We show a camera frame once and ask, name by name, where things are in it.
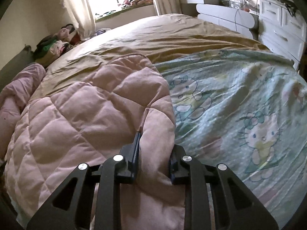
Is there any pink quilted coat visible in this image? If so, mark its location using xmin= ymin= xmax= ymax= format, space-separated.
xmin=4 ymin=55 xmax=185 ymax=229

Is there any pile of clothes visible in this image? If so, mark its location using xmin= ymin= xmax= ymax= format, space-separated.
xmin=33 ymin=23 xmax=82 ymax=67

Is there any green cartoon print bedsheet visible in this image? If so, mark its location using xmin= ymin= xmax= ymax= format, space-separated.
xmin=156 ymin=49 xmax=306 ymax=227

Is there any rolled pink duvet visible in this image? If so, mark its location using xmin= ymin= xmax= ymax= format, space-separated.
xmin=1 ymin=63 xmax=46 ymax=162

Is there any dark grey headboard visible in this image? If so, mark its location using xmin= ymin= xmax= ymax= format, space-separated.
xmin=0 ymin=45 xmax=34 ymax=90

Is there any tan bed blanket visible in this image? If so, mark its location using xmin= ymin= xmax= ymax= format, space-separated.
xmin=29 ymin=13 xmax=272 ymax=101

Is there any white dresser with drawers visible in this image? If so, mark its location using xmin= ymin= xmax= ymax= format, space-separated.
xmin=259 ymin=0 xmax=306 ymax=70

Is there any white rounded side cabinet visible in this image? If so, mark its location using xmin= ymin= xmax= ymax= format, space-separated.
xmin=180 ymin=0 xmax=258 ymax=40

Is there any cream window curtain left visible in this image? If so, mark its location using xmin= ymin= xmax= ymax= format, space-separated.
xmin=62 ymin=0 xmax=96 ymax=39

